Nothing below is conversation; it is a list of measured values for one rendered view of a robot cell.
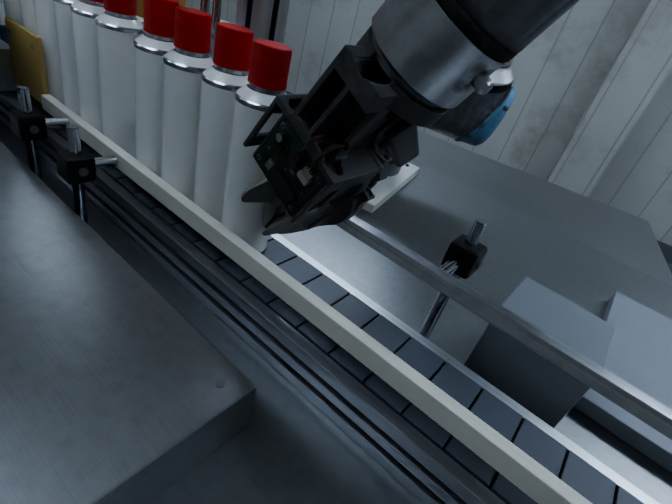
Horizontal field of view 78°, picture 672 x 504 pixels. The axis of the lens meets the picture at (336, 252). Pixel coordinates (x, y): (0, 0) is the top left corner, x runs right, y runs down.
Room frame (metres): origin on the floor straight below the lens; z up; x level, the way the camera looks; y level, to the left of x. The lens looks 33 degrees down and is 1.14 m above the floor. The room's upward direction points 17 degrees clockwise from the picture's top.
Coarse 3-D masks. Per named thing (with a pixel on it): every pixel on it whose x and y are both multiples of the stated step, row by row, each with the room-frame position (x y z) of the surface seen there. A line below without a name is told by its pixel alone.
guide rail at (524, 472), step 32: (128, 160) 0.42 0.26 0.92; (160, 192) 0.38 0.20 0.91; (192, 224) 0.35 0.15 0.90; (256, 256) 0.31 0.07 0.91; (288, 288) 0.28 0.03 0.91; (320, 320) 0.26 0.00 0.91; (352, 352) 0.25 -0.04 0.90; (384, 352) 0.24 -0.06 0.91; (416, 384) 0.22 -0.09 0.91; (448, 416) 0.20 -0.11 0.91; (480, 448) 0.19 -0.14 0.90; (512, 448) 0.19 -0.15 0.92; (512, 480) 0.18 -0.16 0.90; (544, 480) 0.17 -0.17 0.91
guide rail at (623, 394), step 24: (360, 240) 0.34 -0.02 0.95; (384, 240) 0.33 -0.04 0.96; (408, 264) 0.31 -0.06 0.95; (432, 264) 0.31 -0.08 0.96; (456, 288) 0.29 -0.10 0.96; (480, 312) 0.28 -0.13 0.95; (504, 312) 0.27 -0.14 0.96; (528, 336) 0.26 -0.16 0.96; (552, 360) 0.25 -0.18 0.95; (576, 360) 0.24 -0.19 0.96; (600, 384) 0.23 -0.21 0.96; (624, 384) 0.23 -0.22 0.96; (624, 408) 0.22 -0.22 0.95; (648, 408) 0.21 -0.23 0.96
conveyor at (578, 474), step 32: (64, 128) 0.52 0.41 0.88; (224, 256) 0.34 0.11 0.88; (288, 256) 0.38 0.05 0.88; (256, 288) 0.31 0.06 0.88; (320, 288) 0.34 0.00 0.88; (288, 320) 0.28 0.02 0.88; (352, 320) 0.31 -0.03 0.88; (384, 320) 0.32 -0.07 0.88; (416, 352) 0.29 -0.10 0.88; (384, 384) 0.24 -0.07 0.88; (448, 384) 0.26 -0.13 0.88; (416, 416) 0.22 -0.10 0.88; (480, 416) 0.24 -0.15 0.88; (512, 416) 0.25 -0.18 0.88; (448, 448) 0.20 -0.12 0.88; (544, 448) 0.22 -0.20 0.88; (480, 480) 0.18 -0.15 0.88; (576, 480) 0.20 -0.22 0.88; (608, 480) 0.21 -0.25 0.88
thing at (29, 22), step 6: (24, 0) 0.57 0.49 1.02; (30, 0) 0.57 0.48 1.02; (24, 6) 0.57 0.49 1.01; (30, 6) 0.57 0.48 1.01; (24, 12) 0.58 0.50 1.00; (30, 12) 0.57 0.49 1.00; (24, 18) 0.58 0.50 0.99; (30, 18) 0.57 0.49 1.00; (24, 24) 0.58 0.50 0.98; (30, 24) 0.57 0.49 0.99; (30, 30) 0.57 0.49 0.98; (36, 30) 0.57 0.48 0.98
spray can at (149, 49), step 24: (144, 0) 0.44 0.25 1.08; (168, 0) 0.44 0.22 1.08; (144, 24) 0.44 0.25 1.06; (168, 24) 0.44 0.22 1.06; (144, 48) 0.42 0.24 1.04; (168, 48) 0.43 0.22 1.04; (144, 72) 0.42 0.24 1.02; (144, 96) 0.42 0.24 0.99; (144, 120) 0.42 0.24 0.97; (144, 144) 0.42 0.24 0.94
